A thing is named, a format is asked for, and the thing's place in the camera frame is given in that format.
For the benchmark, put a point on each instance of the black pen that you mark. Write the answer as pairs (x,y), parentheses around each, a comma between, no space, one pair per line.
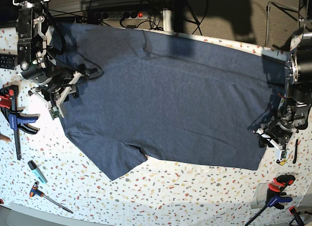
(295,151)

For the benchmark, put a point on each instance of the blue T-shirt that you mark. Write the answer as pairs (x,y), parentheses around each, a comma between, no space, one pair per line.
(167,97)

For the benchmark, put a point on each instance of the blue bar clamp right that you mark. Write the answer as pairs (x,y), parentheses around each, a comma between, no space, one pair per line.
(275,195)

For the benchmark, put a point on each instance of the black TV remote control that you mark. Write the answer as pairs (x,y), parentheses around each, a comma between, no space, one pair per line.
(8,61)

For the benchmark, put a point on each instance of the red black clamp corner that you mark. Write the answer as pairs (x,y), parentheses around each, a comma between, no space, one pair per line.
(296,217)

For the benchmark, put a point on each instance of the blue black bar clamp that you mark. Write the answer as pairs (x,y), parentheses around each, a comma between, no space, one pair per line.
(17,122)

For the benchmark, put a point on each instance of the person's hand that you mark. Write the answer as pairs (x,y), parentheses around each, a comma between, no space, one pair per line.
(4,138)

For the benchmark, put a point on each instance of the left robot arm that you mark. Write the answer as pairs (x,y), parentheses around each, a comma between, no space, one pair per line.
(298,70)

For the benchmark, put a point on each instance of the white table leg post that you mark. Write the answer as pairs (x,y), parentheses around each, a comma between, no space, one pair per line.
(167,20)

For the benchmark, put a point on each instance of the yellow cartoon sticker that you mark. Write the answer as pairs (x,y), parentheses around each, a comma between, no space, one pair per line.
(283,161)

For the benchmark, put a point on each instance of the white power strip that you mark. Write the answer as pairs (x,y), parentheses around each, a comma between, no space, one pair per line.
(117,15)

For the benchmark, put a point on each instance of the orange blue T-handle screwdriver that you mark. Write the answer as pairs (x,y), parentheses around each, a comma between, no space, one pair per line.
(36,192)

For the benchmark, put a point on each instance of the clear plastic piece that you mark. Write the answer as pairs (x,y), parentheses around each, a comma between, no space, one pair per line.
(259,197)

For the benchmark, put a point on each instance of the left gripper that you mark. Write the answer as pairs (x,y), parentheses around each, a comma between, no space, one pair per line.
(277,133)

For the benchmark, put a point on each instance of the teal highlighter marker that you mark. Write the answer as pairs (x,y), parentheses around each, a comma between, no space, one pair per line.
(36,171)

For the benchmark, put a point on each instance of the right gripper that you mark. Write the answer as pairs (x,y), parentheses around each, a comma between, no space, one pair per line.
(53,90)

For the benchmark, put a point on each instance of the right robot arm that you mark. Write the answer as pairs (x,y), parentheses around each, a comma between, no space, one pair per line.
(39,42)

